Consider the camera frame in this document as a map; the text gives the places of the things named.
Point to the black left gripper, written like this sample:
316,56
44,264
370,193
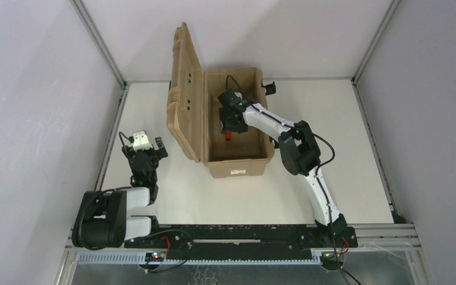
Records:
145,154

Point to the red handled screwdriver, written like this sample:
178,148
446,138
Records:
228,135

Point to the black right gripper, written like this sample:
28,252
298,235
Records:
233,126

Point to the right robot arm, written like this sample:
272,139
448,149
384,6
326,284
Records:
300,156

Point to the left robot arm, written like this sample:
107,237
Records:
103,219

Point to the small electronics board with leds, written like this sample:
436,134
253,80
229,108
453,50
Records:
154,257

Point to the black latch upper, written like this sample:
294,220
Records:
270,88

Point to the tan plastic storage bin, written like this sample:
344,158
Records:
193,113

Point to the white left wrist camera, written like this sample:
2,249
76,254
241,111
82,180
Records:
141,141

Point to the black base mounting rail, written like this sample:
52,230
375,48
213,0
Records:
257,242

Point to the aluminium frame profile left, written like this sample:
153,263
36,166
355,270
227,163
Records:
97,38

